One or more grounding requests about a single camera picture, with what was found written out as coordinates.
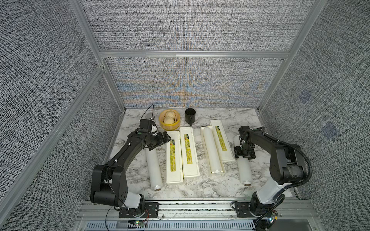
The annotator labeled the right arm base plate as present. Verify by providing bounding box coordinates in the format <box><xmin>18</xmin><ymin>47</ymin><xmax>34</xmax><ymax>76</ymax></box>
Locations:
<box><xmin>231</xmin><ymin>201</ymin><xmax>275</xmax><ymax>218</ymax></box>

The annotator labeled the small silver lidded jar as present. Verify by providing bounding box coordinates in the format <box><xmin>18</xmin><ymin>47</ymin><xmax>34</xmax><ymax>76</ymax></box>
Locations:
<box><xmin>145</xmin><ymin>113</ymin><xmax>154</xmax><ymax>120</ymax></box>

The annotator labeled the white wrap dispenser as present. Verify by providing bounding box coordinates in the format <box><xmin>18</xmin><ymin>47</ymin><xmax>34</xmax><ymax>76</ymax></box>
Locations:
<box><xmin>166</xmin><ymin>131</ymin><xmax>184</xmax><ymax>184</ymax></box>
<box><xmin>179</xmin><ymin>127</ymin><xmax>200</xmax><ymax>179</ymax></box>
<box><xmin>201</xmin><ymin>119</ymin><xmax>235</xmax><ymax>176</ymax></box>

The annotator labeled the black cup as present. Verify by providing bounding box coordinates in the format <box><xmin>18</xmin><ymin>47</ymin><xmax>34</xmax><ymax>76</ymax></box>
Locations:
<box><xmin>185</xmin><ymin>108</ymin><xmax>196</xmax><ymax>126</ymax></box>

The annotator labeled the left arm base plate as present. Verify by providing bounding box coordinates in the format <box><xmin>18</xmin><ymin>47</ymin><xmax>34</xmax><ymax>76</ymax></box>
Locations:
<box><xmin>119</xmin><ymin>202</ymin><xmax>160</xmax><ymax>219</ymax></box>

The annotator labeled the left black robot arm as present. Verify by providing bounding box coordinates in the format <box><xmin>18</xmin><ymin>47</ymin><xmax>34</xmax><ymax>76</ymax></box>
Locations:
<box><xmin>90</xmin><ymin>131</ymin><xmax>171</xmax><ymax>211</ymax></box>

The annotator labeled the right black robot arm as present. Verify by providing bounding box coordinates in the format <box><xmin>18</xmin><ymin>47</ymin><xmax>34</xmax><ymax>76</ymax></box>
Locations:
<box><xmin>234</xmin><ymin>126</ymin><xmax>313</xmax><ymax>218</ymax></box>

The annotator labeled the yellow bowl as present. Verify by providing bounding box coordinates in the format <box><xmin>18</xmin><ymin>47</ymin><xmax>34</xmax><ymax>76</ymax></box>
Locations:
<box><xmin>159</xmin><ymin>109</ymin><xmax>181</xmax><ymax>131</ymax></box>

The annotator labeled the aluminium front rail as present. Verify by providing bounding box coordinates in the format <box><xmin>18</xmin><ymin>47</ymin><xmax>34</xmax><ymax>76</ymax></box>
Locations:
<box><xmin>73</xmin><ymin>198</ymin><xmax>324</xmax><ymax>231</ymax></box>

